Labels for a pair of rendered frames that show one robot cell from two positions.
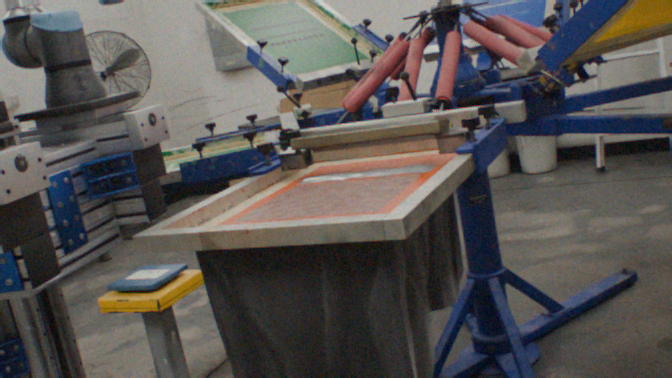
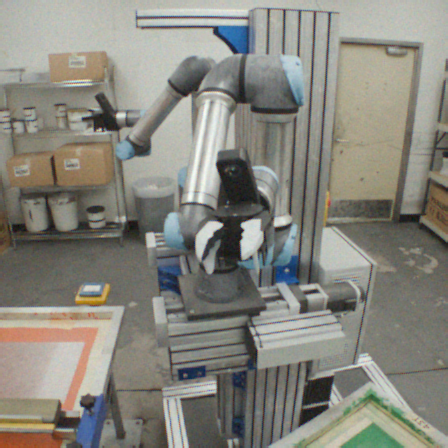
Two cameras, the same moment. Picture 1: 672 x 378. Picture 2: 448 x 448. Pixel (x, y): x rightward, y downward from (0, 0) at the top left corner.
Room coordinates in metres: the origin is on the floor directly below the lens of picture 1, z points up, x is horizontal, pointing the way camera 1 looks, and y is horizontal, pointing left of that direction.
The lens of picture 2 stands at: (2.82, 0.10, 1.90)
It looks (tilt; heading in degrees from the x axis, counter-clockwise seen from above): 24 degrees down; 150
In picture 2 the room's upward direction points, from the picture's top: straight up
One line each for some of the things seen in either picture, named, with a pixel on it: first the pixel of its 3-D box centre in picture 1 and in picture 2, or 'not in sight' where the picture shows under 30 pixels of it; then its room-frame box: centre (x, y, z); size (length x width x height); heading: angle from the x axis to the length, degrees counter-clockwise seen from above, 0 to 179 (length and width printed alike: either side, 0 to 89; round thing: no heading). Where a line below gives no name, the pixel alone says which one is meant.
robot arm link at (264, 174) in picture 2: not in sight; (256, 191); (2.21, 0.53, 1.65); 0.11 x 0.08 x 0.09; 138
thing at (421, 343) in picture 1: (436, 283); not in sight; (1.56, -0.17, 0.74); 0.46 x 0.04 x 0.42; 154
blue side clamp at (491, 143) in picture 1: (483, 146); not in sight; (1.79, -0.37, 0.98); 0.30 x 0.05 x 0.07; 154
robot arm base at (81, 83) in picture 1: (72, 82); (219, 274); (1.93, 0.60, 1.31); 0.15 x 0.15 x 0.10
